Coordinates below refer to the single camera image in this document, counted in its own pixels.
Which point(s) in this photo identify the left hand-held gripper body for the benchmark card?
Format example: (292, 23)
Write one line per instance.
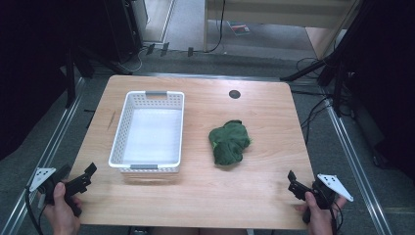
(49, 184)

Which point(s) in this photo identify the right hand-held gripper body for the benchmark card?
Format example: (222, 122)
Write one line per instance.
(326, 189)

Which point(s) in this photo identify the white plastic basket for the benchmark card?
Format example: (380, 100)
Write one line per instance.
(153, 137)

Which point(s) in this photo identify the green cloth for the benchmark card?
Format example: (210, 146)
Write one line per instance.
(228, 143)

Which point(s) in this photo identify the person's right hand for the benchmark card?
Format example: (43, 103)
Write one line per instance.
(318, 215)

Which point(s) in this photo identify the person's left hand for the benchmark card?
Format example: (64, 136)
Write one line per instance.
(62, 212)

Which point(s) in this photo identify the black metal stand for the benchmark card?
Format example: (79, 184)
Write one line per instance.
(70, 78)

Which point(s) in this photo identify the black round table grommet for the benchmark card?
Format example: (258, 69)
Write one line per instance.
(234, 94)

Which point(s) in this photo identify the black tripod stand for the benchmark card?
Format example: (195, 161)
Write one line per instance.
(326, 65)

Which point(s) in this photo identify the dark curtain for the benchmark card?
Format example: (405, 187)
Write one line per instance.
(388, 81)
(29, 65)

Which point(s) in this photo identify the black equipment case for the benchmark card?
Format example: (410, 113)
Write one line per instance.
(122, 29)

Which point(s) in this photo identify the book with red cover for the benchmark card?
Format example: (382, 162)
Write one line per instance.
(239, 28)

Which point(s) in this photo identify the light wooden cabinet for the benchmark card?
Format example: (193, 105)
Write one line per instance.
(280, 13)

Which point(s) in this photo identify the metal floor rail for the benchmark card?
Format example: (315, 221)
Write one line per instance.
(355, 166)
(49, 153)

